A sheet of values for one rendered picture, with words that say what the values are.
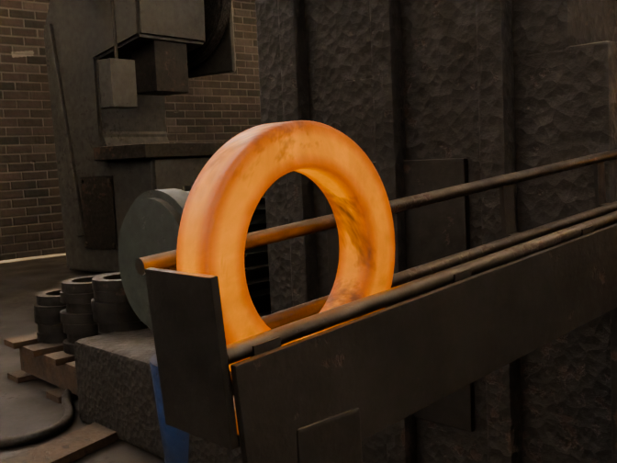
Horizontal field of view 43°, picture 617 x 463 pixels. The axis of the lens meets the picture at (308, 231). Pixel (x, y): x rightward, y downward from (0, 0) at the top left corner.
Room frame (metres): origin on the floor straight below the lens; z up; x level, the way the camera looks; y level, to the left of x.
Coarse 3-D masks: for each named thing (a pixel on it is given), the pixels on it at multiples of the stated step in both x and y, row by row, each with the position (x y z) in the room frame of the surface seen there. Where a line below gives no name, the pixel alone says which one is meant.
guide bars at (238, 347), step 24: (600, 216) 0.80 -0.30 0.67; (552, 240) 0.72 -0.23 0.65; (480, 264) 0.64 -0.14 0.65; (408, 288) 0.58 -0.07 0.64; (432, 288) 0.60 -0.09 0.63; (336, 312) 0.53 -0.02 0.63; (360, 312) 0.54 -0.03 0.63; (264, 336) 0.48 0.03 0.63; (288, 336) 0.49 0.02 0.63; (240, 360) 0.47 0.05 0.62
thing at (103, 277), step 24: (72, 288) 2.49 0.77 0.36; (96, 288) 2.31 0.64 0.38; (120, 288) 2.29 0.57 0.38; (48, 312) 2.65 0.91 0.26; (72, 312) 2.50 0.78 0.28; (96, 312) 2.33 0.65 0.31; (120, 312) 2.29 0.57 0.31; (24, 336) 2.80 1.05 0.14; (48, 336) 2.66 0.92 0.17; (72, 336) 2.50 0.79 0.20; (24, 360) 2.77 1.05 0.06; (48, 360) 2.47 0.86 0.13; (72, 360) 2.46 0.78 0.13; (72, 384) 2.47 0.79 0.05
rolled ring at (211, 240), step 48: (240, 144) 0.51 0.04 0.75; (288, 144) 0.52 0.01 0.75; (336, 144) 0.55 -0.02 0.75; (192, 192) 0.50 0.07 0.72; (240, 192) 0.49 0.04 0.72; (336, 192) 0.58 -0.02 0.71; (384, 192) 0.59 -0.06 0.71; (192, 240) 0.48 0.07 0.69; (240, 240) 0.49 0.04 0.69; (384, 240) 0.59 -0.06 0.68; (240, 288) 0.49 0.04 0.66; (336, 288) 0.59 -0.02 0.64; (384, 288) 0.59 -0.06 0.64; (240, 336) 0.49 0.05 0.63
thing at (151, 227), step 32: (160, 192) 1.96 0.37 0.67; (128, 224) 2.05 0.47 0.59; (160, 224) 1.93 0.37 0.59; (256, 224) 1.98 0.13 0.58; (128, 256) 2.06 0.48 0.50; (256, 256) 1.97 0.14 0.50; (128, 288) 2.07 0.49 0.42; (256, 288) 1.99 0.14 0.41; (96, 352) 2.12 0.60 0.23; (128, 352) 2.04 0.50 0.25; (96, 384) 2.13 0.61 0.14; (128, 384) 2.00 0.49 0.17; (96, 416) 2.14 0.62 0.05; (128, 416) 2.01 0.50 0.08; (160, 448) 1.90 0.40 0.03; (192, 448) 1.79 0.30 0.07; (224, 448) 1.70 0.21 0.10
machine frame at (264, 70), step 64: (256, 0) 1.51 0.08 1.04; (320, 0) 1.38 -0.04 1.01; (384, 0) 1.24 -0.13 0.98; (448, 0) 1.18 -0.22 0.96; (512, 0) 1.10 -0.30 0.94; (576, 0) 1.06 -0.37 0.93; (320, 64) 1.39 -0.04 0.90; (384, 64) 1.24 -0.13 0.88; (448, 64) 1.19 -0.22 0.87; (512, 64) 1.10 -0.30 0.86; (576, 64) 1.04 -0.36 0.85; (384, 128) 1.25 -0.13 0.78; (448, 128) 1.19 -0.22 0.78; (512, 128) 1.10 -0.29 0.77; (576, 128) 1.04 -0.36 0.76; (320, 192) 1.40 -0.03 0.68; (576, 192) 1.04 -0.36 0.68; (320, 256) 1.40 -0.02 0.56; (512, 384) 1.09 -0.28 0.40; (576, 384) 1.04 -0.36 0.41; (384, 448) 1.30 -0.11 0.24; (448, 448) 1.20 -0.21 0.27; (512, 448) 1.09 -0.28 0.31; (576, 448) 1.04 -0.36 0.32
